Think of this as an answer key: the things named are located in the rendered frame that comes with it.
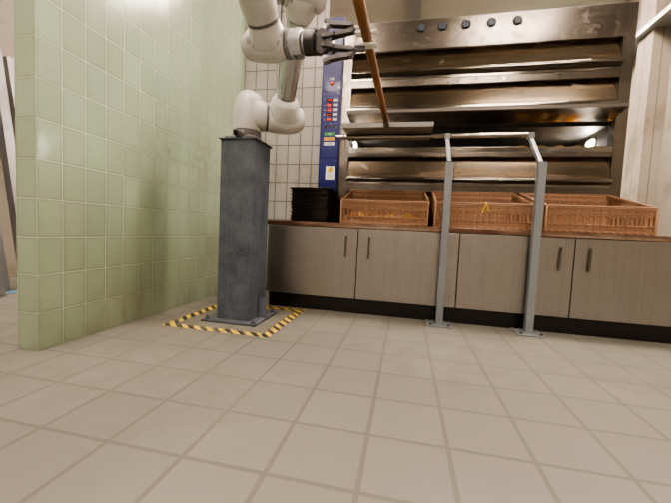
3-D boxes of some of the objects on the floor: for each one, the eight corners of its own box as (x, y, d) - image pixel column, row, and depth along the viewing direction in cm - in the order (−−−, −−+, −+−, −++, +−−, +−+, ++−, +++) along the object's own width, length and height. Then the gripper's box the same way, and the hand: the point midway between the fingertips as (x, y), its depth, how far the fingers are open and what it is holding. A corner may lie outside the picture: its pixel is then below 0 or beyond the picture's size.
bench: (292, 291, 278) (294, 222, 274) (629, 321, 228) (638, 237, 224) (263, 306, 223) (266, 219, 219) (700, 349, 173) (713, 238, 169)
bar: (330, 304, 236) (336, 136, 229) (526, 323, 210) (542, 133, 203) (318, 315, 206) (326, 120, 198) (546, 338, 180) (566, 115, 172)
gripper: (309, 23, 112) (379, 17, 107) (307, 74, 114) (376, 70, 109) (302, 10, 104) (377, 3, 99) (300, 64, 106) (374, 60, 101)
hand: (366, 39), depth 105 cm, fingers closed on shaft, 3 cm apart
